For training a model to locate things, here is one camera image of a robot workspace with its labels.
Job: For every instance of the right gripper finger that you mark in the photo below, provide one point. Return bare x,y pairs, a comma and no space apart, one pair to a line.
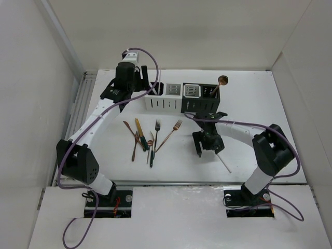
197,138
218,145

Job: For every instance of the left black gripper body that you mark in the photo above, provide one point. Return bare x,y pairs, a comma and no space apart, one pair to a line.
136,85

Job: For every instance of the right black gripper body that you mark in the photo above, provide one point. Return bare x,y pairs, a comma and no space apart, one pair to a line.
209,141

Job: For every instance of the white chopstick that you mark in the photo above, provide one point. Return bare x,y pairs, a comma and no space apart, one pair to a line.
224,163
160,80
155,89

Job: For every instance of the rose copper fork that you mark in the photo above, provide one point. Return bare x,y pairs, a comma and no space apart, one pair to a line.
175,128

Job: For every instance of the large copper spoon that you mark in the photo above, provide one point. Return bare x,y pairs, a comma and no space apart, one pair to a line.
222,81

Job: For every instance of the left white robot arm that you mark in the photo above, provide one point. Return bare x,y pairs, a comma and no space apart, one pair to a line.
75,156

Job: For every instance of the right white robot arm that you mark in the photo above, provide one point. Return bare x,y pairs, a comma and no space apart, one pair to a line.
272,150

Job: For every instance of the white utensil caddy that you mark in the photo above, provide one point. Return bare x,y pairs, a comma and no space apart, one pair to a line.
164,103

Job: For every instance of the grey insert bin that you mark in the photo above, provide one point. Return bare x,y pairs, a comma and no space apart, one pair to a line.
173,89

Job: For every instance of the black utensil caddy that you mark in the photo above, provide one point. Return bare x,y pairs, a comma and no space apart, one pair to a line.
194,105

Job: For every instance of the black fork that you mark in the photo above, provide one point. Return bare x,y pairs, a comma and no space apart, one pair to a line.
157,129

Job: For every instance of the copper knife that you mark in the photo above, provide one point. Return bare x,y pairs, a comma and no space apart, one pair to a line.
139,142

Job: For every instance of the white insert bin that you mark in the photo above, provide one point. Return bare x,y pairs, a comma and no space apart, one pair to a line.
191,90

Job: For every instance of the small copper spoon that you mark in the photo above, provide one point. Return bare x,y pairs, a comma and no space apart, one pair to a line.
150,144

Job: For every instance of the copper fork short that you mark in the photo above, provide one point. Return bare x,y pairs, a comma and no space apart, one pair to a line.
135,146

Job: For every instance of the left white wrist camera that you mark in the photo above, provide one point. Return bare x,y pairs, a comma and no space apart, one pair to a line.
131,57

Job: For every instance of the gold fork green handle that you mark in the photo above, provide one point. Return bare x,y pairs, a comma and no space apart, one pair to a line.
152,151

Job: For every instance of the gold knife green handle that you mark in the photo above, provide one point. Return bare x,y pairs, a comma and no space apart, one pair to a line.
142,137

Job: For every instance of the aluminium rail frame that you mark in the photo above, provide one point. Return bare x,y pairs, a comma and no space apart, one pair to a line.
79,107

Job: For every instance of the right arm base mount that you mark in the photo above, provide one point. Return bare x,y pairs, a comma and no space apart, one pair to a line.
240,204

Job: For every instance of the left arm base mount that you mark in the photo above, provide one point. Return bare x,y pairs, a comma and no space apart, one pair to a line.
120,207

